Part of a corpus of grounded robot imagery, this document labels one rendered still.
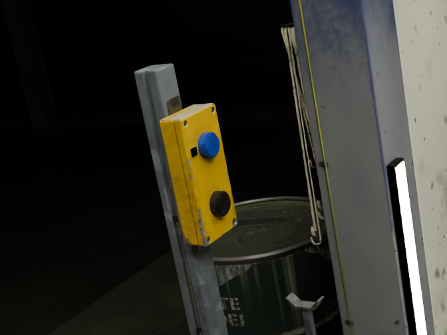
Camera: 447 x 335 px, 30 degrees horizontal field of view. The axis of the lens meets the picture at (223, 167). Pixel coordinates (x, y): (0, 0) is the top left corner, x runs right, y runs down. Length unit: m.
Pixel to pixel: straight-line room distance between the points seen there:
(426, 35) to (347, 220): 0.54
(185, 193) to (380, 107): 0.58
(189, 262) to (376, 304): 0.62
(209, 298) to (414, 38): 0.88
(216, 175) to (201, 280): 0.22
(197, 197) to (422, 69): 0.85
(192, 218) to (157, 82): 0.27
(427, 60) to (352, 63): 0.36
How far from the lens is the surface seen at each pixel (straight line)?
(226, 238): 2.89
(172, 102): 1.62
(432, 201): 2.28
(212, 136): 1.60
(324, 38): 1.96
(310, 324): 1.78
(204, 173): 1.61
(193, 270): 1.71
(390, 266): 2.08
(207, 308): 1.74
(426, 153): 2.24
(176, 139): 1.57
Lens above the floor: 1.86
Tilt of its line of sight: 16 degrees down
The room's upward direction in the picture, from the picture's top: 11 degrees counter-clockwise
